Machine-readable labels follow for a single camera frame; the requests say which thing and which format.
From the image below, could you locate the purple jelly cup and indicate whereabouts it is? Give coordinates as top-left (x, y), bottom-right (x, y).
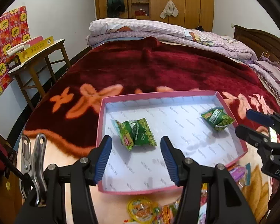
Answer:
top-left (228, 164), bottom-right (246, 182)

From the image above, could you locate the orange striped snack packet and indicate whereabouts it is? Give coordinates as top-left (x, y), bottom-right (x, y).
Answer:
top-left (152, 198), bottom-right (180, 224)

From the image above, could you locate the small green pea snack bag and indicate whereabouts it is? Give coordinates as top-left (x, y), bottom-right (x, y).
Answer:
top-left (201, 107), bottom-right (235, 132)

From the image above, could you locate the large green pea snack bag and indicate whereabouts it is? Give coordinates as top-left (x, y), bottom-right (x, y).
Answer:
top-left (112, 118), bottom-right (157, 151)

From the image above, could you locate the yellow round jelly cup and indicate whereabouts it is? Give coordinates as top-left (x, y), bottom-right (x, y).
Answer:
top-left (127, 197), bottom-right (162, 224)

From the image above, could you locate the pink white jelly drink pouch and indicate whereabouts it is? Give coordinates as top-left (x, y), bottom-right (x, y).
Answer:
top-left (197, 183), bottom-right (208, 224)

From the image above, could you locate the blue clear candy bag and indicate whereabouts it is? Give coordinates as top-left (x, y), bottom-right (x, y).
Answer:
top-left (236, 163), bottom-right (251, 190)

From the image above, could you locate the smartphone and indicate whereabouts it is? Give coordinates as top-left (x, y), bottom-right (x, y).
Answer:
top-left (269, 127), bottom-right (278, 143)

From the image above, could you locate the lilac ruffled pillow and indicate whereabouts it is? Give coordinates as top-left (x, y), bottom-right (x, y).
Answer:
top-left (244, 56), bottom-right (280, 102)

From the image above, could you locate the metal spring clamp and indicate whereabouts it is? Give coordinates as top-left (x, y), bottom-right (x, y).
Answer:
top-left (20, 133), bottom-right (47, 206)

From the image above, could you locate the plush red beige blanket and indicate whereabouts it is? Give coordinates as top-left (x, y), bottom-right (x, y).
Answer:
top-left (24, 37), bottom-right (280, 163)

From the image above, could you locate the pink shallow cardboard box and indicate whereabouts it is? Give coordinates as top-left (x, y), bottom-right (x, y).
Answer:
top-left (96, 90), bottom-right (248, 195)

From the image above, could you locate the wooden headboard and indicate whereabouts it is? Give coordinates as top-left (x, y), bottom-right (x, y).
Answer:
top-left (234, 25), bottom-right (280, 65)

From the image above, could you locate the wooden side table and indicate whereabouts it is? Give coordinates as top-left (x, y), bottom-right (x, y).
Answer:
top-left (8, 38), bottom-right (71, 110)

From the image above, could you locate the yellow flat box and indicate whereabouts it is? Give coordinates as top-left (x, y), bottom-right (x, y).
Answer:
top-left (18, 36), bottom-right (54, 64)

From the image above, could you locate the wooden wardrobe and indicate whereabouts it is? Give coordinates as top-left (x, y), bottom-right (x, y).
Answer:
top-left (95, 0), bottom-right (214, 31)

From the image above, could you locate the white rolled item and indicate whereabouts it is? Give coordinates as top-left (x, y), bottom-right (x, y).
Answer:
top-left (6, 43), bottom-right (25, 57)

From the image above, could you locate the folded lilac quilt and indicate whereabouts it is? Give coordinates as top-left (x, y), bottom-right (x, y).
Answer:
top-left (86, 18), bottom-right (257, 60)

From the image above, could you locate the white cloth on wardrobe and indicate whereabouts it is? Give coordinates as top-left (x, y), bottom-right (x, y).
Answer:
top-left (159, 0), bottom-right (179, 19)

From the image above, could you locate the red yellow patterned paper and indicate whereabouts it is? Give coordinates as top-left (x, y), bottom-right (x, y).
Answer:
top-left (0, 6), bottom-right (30, 95)

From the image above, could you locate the dark hanging jacket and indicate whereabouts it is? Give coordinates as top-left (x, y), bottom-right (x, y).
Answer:
top-left (107, 0), bottom-right (126, 18)

